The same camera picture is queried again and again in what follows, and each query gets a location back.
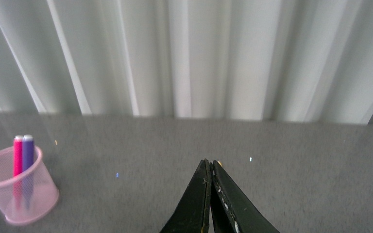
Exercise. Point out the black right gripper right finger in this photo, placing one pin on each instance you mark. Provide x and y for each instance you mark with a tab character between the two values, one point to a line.
232	211

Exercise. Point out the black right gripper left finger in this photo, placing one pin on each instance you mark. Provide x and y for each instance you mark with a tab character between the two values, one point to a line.
191	214

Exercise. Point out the purple marker pen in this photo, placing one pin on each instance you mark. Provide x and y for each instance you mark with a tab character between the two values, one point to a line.
27	162

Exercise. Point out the pink marker pen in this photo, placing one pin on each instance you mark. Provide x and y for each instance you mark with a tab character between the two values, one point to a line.
17	169

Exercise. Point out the pink mesh cup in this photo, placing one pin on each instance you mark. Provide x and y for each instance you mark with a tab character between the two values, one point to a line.
45	193

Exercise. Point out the white curtain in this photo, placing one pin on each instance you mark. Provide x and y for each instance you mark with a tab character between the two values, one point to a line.
280	60

